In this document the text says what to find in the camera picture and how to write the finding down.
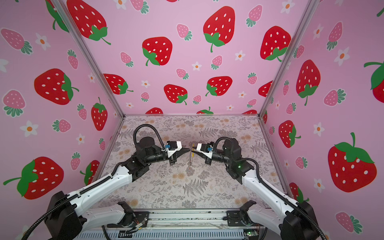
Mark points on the right corner aluminium post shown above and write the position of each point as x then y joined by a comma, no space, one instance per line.
301,28

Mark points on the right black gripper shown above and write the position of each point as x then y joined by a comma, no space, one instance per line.
207,159

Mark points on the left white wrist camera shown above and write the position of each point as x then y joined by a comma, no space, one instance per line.
172,147

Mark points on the corner aluminium post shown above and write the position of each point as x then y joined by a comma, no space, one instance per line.
301,28
78,38

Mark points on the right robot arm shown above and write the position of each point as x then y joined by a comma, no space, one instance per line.
264,186

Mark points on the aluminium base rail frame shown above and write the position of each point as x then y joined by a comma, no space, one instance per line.
204,224

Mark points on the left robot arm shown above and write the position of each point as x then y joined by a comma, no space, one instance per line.
73,213

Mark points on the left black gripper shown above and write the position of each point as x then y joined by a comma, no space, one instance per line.
179,153

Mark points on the left corner aluminium post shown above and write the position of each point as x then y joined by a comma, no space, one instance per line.
78,38

